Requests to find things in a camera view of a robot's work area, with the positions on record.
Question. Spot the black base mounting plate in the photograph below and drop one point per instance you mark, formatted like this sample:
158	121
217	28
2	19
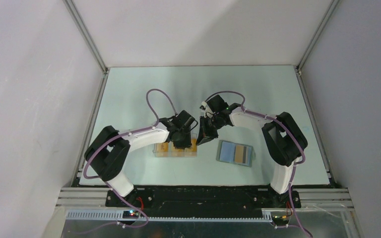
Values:
205	201

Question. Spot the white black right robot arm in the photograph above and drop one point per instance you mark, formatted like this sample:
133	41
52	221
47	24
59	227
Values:
284	139

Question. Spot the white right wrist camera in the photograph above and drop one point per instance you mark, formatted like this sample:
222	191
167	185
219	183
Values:
203	106

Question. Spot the aluminium frame rail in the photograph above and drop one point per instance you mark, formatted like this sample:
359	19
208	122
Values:
326	198

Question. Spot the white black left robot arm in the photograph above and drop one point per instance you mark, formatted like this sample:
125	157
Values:
107	154

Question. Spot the clear plastic tray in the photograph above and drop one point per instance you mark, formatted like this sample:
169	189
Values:
171	146

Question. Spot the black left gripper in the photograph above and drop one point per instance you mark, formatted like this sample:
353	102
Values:
187	143

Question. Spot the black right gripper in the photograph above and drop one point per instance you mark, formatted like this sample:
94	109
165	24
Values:
205	135

